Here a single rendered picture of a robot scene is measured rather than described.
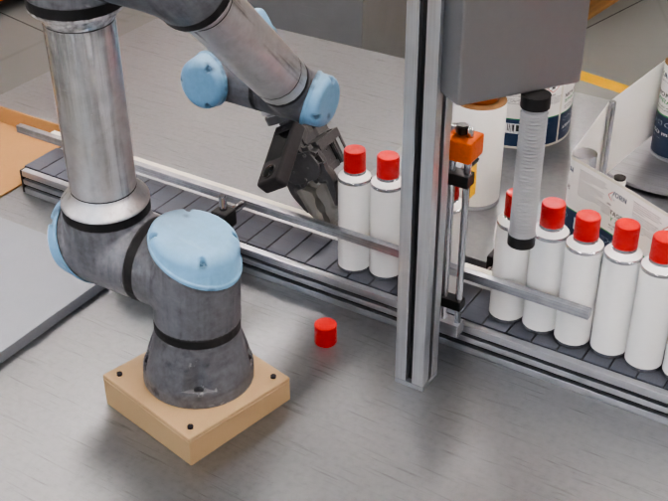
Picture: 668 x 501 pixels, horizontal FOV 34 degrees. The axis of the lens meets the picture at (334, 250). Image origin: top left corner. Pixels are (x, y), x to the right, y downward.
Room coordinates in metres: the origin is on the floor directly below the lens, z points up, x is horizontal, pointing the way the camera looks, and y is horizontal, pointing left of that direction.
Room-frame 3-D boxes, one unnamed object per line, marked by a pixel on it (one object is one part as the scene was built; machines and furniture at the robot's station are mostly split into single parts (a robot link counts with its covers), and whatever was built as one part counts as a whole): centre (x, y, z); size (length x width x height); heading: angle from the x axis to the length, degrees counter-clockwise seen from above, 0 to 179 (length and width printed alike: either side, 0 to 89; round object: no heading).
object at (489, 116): (1.65, -0.24, 1.03); 0.09 x 0.09 x 0.30
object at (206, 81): (1.47, 0.15, 1.19); 0.11 x 0.11 x 0.08; 61
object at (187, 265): (1.19, 0.19, 1.04); 0.13 x 0.12 x 0.14; 61
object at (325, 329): (1.32, 0.01, 0.85); 0.03 x 0.03 x 0.03
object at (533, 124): (1.20, -0.24, 1.18); 0.04 x 0.04 x 0.21
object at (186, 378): (1.19, 0.18, 0.92); 0.15 x 0.15 x 0.10
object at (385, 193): (1.43, -0.08, 0.98); 0.05 x 0.05 x 0.20
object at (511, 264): (1.31, -0.25, 0.98); 0.05 x 0.05 x 0.20
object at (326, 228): (1.50, 0.11, 0.96); 1.07 x 0.01 x 0.01; 58
